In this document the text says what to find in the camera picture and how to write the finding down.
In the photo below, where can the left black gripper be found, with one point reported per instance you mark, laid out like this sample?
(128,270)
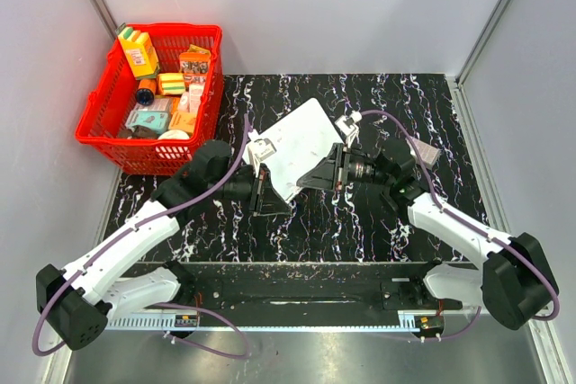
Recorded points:
(268,200)

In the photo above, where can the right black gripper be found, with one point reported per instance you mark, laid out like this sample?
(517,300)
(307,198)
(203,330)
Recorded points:
(328,173)

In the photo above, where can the white rectangular whiteboard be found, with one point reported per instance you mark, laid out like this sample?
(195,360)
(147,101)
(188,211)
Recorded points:
(302,139)

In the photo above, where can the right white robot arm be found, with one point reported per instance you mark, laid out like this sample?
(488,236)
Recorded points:
(510,277)

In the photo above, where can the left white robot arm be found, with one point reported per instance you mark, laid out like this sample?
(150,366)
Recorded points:
(81,298)

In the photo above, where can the orange small box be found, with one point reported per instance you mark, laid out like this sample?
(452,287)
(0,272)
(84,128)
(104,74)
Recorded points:
(184,121)

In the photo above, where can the white round lid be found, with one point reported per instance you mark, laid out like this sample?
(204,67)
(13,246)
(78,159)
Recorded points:
(174,134)

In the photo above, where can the pink white box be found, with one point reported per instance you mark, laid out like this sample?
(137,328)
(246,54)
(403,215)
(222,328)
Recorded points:
(190,100)

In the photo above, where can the teal product box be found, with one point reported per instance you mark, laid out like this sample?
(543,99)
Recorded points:
(156,121)

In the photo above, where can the yellow green sponge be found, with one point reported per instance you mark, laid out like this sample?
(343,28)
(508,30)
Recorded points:
(170,84)

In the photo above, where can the orange snack box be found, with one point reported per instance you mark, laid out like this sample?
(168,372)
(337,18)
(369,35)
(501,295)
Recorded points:
(195,61)

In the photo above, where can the orange can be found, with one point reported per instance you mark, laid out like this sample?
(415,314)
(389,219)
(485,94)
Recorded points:
(145,94)

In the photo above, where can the red plastic shopping basket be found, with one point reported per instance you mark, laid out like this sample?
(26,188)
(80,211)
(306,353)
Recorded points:
(109,105)

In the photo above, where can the yellow juice carton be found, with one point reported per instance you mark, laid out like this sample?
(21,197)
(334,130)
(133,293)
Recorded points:
(139,51)

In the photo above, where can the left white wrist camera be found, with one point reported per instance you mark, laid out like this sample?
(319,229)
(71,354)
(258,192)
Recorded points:
(259,149)

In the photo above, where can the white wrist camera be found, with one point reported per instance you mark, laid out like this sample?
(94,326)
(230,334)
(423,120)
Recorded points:
(348,126)
(259,149)

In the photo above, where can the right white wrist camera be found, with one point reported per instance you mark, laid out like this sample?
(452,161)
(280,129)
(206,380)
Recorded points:
(348,126)

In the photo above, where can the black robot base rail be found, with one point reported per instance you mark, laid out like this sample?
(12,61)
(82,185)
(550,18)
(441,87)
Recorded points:
(305,294)

